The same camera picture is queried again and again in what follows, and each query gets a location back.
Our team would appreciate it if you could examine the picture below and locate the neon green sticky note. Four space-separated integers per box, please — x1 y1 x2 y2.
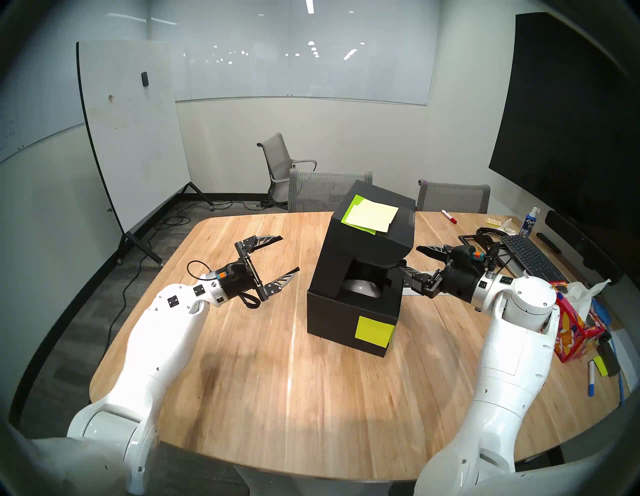
341 194 379 236

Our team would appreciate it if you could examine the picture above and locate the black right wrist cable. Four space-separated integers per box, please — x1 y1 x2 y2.
482 242 526 277

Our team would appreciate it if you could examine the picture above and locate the clean glass wall whiteboard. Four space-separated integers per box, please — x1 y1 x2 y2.
148 0 441 106

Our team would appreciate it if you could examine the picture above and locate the large black wall screen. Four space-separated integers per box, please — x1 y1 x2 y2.
488 11 640 261

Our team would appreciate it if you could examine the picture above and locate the white paper sheet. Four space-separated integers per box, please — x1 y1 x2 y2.
610 327 640 393

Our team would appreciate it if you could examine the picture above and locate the grey office chair with armrests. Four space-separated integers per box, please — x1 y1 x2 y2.
257 132 318 205

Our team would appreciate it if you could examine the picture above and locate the red floral tissue box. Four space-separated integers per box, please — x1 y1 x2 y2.
547 281 607 363

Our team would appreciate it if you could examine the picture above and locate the yellow rectangular box sticker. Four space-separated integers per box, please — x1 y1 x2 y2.
355 316 396 349

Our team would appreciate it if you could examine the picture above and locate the black keyboard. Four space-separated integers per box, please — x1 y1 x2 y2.
500 234 568 283
497 250 551 288

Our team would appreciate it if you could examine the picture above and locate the black cardboard box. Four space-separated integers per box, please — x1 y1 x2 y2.
306 180 417 358

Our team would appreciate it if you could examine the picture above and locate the large black whiteboard eraser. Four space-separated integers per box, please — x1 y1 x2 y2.
597 340 622 377

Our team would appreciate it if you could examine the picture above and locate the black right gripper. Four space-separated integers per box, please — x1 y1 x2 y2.
399 245 490 304

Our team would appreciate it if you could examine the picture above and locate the whiteboard cleaner spray bottle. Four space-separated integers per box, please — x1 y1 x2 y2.
518 206 541 237

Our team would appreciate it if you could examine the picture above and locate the black video bar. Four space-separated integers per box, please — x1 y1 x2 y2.
544 210 624 286

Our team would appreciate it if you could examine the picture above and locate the grey fabric chair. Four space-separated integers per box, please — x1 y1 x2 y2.
416 179 491 214

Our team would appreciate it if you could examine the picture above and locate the blue flat tool with handle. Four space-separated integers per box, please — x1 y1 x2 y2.
590 299 626 407

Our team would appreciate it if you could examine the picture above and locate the white computer mouse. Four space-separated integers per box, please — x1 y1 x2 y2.
342 280 381 299

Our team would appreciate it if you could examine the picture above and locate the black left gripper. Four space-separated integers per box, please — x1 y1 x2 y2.
215 235 301 308

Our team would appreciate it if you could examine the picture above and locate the black foam box insert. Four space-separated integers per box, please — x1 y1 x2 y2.
342 257 401 303

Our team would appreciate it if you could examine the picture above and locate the grey mesh chair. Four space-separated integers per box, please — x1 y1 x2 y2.
288 169 373 213

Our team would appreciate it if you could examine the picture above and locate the silver table power outlet panel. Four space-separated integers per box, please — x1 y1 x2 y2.
401 271 443 296

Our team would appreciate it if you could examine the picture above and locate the rolling whiteboard on black stand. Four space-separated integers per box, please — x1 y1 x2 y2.
76 40 216 267

